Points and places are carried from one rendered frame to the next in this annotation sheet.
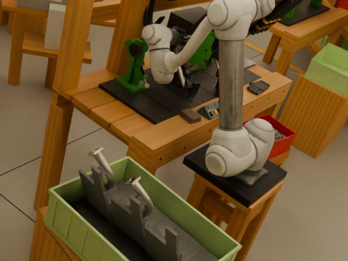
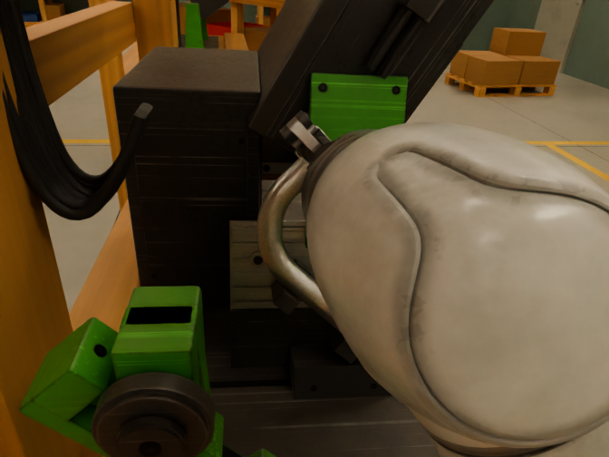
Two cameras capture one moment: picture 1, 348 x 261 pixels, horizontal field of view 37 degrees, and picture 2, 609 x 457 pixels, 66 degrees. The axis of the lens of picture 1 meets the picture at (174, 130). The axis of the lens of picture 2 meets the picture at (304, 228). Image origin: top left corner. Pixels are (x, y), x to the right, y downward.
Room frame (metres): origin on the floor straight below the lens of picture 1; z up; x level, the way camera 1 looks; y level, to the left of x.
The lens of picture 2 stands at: (2.28, 0.37, 1.38)
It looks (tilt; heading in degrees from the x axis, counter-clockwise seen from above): 29 degrees down; 323
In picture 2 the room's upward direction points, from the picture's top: 4 degrees clockwise
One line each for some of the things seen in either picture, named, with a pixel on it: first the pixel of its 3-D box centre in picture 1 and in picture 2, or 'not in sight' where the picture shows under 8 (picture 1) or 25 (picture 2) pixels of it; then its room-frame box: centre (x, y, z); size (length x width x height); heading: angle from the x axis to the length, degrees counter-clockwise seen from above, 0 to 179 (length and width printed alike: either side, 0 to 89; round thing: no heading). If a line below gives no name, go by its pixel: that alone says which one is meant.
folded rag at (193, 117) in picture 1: (190, 115); not in sight; (2.37, -0.06, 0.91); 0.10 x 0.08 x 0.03; 51
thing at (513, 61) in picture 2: not in sight; (504, 61); (6.17, -5.69, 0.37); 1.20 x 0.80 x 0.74; 72
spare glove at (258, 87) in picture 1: (257, 86); not in sight; (2.99, -0.41, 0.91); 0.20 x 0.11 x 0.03; 155
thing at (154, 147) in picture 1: (222, 113); not in sight; (2.67, -0.24, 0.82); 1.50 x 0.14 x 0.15; 151
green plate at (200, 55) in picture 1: (203, 45); (349, 155); (2.71, -0.01, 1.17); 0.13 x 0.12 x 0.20; 151
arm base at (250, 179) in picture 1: (247, 164); not in sight; (2.09, -0.38, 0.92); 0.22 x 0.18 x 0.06; 152
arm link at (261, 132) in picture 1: (254, 142); not in sight; (2.06, -0.37, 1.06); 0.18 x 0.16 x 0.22; 148
